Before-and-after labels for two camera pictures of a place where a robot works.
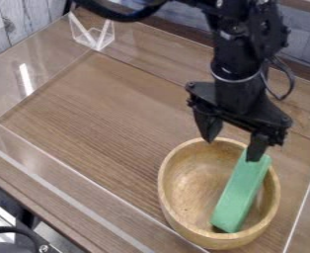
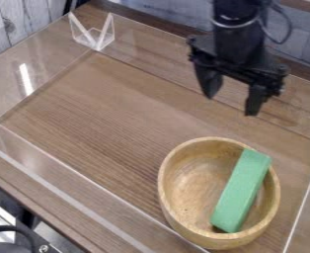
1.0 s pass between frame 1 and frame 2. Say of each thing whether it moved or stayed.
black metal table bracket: stayed
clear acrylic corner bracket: stayed
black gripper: moved
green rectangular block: stayed
